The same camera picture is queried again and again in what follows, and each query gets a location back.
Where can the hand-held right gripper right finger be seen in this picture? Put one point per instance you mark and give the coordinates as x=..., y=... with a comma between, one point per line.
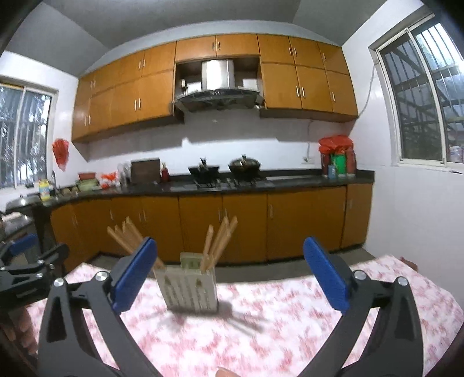
x=328, y=275

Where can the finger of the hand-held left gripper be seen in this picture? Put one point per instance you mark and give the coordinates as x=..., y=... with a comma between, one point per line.
x=36, y=272
x=23, y=244

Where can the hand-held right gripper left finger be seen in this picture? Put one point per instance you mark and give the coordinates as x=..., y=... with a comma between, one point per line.
x=132, y=275

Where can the green perforated chopstick holder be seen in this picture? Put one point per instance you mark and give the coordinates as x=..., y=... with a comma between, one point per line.
x=188, y=286

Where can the person's left hand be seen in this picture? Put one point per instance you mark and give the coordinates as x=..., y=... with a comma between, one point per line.
x=23, y=331

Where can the person's right hand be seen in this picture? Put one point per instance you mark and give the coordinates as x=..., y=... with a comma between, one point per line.
x=226, y=373

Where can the metal basin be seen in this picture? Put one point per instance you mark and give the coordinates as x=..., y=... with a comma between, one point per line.
x=21, y=203

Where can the brown lower kitchen cabinets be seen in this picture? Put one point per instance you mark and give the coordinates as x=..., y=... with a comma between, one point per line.
x=308, y=224

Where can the yellow dish soap bottle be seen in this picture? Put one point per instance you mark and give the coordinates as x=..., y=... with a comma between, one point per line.
x=44, y=190

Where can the sink faucet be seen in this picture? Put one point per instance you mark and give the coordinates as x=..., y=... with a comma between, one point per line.
x=54, y=179

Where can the green stacked bowls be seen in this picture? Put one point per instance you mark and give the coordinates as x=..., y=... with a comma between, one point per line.
x=87, y=185

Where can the red bowl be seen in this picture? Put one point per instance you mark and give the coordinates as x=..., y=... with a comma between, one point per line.
x=87, y=176

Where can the hanging red plastic bag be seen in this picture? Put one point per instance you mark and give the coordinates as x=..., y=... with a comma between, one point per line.
x=61, y=154

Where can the orange plastic bag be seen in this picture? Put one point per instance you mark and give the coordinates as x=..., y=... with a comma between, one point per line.
x=108, y=177

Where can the floral pink white tablecloth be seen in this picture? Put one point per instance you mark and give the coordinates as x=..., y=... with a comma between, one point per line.
x=253, y=344

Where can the black kitchen countertop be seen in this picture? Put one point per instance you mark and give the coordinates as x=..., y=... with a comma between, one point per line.
x=290, y=181

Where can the clear glass jars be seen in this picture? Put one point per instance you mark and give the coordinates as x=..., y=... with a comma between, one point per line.
x=124, y=174

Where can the brown cutting board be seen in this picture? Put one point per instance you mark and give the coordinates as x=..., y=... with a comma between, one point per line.
x=145, y=171

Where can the red utensil jar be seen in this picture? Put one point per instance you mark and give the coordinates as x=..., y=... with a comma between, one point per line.
x=165, y=174

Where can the small barred window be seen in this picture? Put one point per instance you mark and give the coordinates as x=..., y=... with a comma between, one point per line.
x=21, y=137

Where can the green box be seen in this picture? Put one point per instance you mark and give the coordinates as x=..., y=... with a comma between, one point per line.
x=338, y=165

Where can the red plastic bag on containers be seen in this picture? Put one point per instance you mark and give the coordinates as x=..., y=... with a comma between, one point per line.
x=335, y=143

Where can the gas stove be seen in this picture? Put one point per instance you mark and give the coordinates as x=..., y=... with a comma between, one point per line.
x=228, y=182

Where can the black wok with lid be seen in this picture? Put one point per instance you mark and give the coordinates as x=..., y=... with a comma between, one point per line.
x=244, y=167

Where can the steel range hood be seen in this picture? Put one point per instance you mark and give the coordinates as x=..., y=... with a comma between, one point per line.
x=217, y=76

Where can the barred window with white frame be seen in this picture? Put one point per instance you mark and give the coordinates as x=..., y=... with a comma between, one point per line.
x=417, y=90

